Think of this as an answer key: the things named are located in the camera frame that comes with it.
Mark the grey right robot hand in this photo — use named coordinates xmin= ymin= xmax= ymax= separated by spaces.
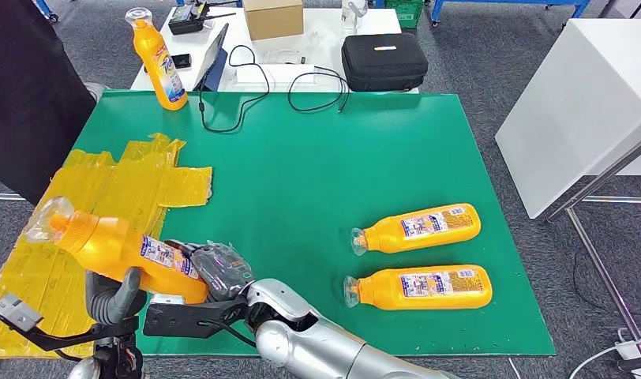
xmin=163 ymin=239 xmax=255 ymax=305

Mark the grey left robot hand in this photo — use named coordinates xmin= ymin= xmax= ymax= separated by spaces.
xmin=84 ymin=266 xmax=149 ymax=326

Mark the orange detergent bottle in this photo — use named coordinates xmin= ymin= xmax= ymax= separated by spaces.
xmin=350 ymin=203 xmax=482 ymax=257
xmin=125 ymin=7 xmax=189 ymax=112
xmin=24 ymin=196 xmax=211 ymax=306
xmin=343 ymin=265 xmax=493 ymax=312

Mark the green table mat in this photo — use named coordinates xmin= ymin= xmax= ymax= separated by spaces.
xmin=72 ymin=89 xmax=556 ymax=359

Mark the yellow taped sheet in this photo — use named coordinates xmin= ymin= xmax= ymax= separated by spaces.
xmin=0 ymin=133 xmax=214 ymax=361

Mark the tablet with blue cover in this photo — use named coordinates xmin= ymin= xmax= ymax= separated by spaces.
xmin=193 ymin=22 xmax=231 ymax=92

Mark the person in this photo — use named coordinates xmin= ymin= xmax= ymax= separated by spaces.
xmin=0 ymin=0 xmax=110 ymax=206

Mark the white desk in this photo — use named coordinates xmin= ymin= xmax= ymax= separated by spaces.
xmin=130 ymin=6 xmax=421 ymax=94

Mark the black radio device with antenna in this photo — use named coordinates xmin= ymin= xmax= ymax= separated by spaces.
xmin=167 ymin=0 xmax=238 ymax=36

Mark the cardboard box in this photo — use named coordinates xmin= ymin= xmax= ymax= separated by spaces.
xmin=242 ymin=0 xmax=305 ymax=42

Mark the black carrying case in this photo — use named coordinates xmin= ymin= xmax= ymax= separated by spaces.
xmin=341 ymin=32 xmax=429 ymax=93

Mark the clear plastic container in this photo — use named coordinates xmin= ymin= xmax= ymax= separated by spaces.
xmin=341 ymin=0 xmax=369 ymax=32

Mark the blue metal rack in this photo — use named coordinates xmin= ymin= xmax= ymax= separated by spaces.
xmin=430 ymin=0 xmax=594 ymax=27
xmin=32 ymin=0 xmax=60 ymax=24

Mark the green plastic crate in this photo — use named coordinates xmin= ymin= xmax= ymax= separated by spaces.
xmin=384 ymin=0 xmax=426 ymax=30

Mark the white side table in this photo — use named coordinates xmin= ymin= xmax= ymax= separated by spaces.
xmin=495 ymin=18 xmax=641 ymax=220

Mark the white power strip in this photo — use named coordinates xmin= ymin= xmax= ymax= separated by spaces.
xmin=616 ymin=337 xmax=641 ymax=379

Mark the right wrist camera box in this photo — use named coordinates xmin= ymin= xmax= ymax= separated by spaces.
xmin=142 ymin=294 xmax=249 ymax=340

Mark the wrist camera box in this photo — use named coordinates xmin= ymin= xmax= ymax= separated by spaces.
xmin=0 ymin=292 xmax=44 ymax=333
xmin=142 ymin=294 xmax=249 ymax=340

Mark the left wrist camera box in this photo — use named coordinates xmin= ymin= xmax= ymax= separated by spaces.
xmin=0 ymin=292 xmax=44 ymax=333

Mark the black floor cable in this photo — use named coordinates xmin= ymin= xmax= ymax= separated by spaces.
xmin=572 ymin=250 xmax=641 ymax=317

